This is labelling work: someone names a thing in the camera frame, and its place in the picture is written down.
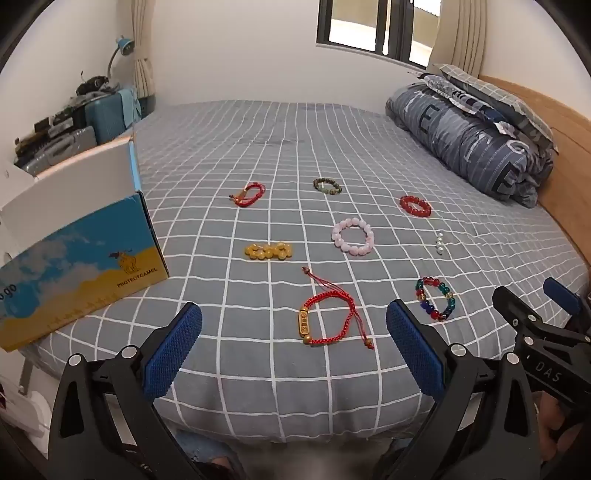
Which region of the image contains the person's right hand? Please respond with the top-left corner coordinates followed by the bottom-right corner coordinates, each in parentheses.
top-left (536, 392), bottom-right (570, 457)

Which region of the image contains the red cord bracelet gold tube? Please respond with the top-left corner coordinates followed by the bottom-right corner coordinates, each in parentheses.
top-left (295, 267), bottom-right (375, 350)

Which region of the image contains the red cord bracelet small charm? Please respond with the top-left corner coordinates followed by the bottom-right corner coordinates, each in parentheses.
top-left (228, 182), bottom-right (266, 207)

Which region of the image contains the grey suitcase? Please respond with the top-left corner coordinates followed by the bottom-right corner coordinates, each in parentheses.
top-left (21, 124), bottom-right (98, 177)

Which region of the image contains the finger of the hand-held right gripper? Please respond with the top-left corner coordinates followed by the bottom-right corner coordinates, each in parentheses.
top-left (492, 286), bottom-right (557, 344)
top-left (542, 277), bottom-right (591, 334)

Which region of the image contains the pile of dark clutter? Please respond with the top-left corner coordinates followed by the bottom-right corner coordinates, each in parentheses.
top-left (14, 71), bottom-right (116, 155)

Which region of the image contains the blue suitcase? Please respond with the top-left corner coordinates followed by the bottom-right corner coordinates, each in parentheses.
top-left (85, 90), bottom-right (141, 145)

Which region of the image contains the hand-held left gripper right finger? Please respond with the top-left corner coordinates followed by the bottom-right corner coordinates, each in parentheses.
top-left (374, 299), bottom-right (546, 480)

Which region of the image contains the blue denim cloth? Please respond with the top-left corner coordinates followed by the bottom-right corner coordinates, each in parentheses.
top-left (173, 427), bottom-right (245, 480)

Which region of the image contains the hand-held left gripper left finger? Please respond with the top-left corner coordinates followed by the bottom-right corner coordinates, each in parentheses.
top-left (46, 302), bottom-right (204, 480)

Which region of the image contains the wooden headboard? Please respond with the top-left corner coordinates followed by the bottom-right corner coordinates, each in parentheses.
top-left (478, 74), bottom-right (591, 268)

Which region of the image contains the blue desk lamp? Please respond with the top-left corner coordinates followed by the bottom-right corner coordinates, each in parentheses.
top-left (106, 37), bottom-right (136, 83)

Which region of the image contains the grey checked pillow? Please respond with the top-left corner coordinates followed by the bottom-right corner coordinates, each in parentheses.
top-left (438, 64), bottom-right (557, 148)

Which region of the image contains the multicolour glass bead bracelet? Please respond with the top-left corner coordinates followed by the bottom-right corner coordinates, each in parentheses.
top-left (416, 276), bottom-right (457, 322)

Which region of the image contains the beige curtain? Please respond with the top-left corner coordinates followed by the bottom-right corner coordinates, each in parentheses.
top-left (130, 0), bottom-right (160, 116)
top-left (427, 0), bottom-right (488, 81)

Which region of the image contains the printed cardboard box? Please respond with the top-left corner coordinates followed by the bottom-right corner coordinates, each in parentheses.
top-left (0, 138), bottom-right (169, 354)

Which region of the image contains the grey checked bed sheet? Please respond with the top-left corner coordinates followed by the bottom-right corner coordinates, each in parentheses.
top-left (18, 99), bottom-right (591, 444)

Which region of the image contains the dark framed window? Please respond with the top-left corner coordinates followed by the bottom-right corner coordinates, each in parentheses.
top-left (316, 0), bottom-right (444, 68)

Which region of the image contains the folded grey lettered duvet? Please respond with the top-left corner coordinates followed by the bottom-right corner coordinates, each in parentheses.
top-left (385, 80), bottom-right (555, 208)

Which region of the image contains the yellow bead bracelet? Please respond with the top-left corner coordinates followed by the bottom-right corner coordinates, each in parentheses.
top-left (244, 242), bottom-right (293, 260)

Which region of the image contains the red bead bracelet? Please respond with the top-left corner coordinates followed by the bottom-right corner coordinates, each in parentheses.
top-left (399, 195), bottom-right (433, 217)

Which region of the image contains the pink bead bracelet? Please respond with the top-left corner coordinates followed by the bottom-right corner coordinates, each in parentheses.
top-left (331, 218), bottom-right (376, 256)

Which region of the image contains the white plastic object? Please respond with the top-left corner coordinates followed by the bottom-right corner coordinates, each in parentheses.
top-left (0, 378), bottom-right (52, 457)

